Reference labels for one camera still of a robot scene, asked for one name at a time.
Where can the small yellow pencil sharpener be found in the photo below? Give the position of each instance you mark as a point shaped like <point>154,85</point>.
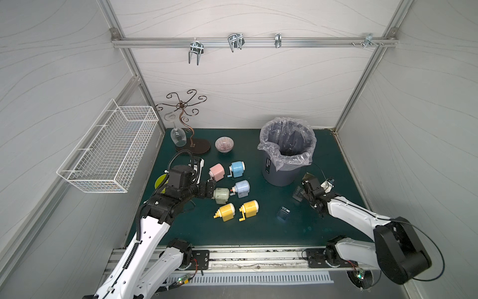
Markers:
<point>226,212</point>

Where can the pink pencil sharpener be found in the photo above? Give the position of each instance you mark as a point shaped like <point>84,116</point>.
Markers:
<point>217,172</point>

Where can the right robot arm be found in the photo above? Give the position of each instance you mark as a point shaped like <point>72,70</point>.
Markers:
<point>394,247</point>

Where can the hanging wine glass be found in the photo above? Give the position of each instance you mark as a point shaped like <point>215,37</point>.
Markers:
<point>177,134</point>

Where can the bright blue shavings tray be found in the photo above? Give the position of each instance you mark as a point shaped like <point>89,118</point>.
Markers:
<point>283,214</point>

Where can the aluminium rail with hooks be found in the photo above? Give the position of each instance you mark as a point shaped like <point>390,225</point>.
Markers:
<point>190,49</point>

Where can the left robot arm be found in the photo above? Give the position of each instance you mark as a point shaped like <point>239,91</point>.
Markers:
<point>132,278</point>

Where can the yellow white pencil sharpener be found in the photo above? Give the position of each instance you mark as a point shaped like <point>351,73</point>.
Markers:
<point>249,209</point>

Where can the white wire basket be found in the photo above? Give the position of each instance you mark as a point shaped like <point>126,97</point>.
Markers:
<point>107,157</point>

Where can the grey trash bin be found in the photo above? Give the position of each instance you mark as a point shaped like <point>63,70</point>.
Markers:
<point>275,177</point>

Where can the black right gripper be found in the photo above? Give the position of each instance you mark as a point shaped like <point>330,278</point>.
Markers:
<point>308,185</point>

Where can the grey green pencil sharpener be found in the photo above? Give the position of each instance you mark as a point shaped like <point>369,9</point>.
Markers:
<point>221,196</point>

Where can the light blue pencil sharpener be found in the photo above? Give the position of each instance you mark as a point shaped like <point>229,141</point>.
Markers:
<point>236,169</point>

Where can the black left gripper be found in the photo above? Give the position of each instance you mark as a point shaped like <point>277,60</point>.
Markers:
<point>209,189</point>

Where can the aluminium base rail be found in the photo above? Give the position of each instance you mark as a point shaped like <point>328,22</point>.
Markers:
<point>258,258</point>

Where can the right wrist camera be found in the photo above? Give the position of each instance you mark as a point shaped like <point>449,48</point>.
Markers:
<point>327,185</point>

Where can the clear plastic bin liner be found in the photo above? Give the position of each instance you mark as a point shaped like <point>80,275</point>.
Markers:
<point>289,143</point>

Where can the yellow transparent shavings tray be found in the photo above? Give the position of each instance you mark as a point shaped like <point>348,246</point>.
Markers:
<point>307,176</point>

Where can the striped ceramic bowl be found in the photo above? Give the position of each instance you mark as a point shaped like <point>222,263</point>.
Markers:
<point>224,144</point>

